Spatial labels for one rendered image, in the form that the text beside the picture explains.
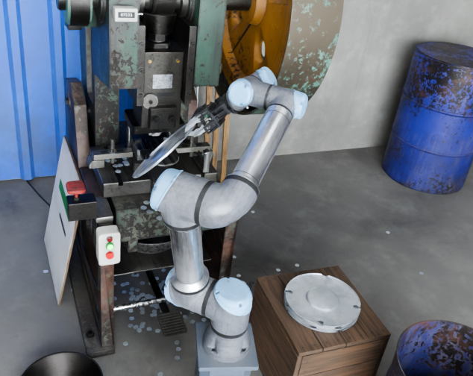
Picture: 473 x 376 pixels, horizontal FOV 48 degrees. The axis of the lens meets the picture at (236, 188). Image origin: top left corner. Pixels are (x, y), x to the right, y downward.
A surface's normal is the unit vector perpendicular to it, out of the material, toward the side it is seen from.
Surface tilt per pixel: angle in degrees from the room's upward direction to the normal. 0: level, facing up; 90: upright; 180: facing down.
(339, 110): 90
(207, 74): 90
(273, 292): 0
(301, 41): 94
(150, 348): 0
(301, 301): 0
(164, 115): 90
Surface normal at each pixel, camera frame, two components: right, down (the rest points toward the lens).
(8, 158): 0.38, 0.51
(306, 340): 0.11, -0.85
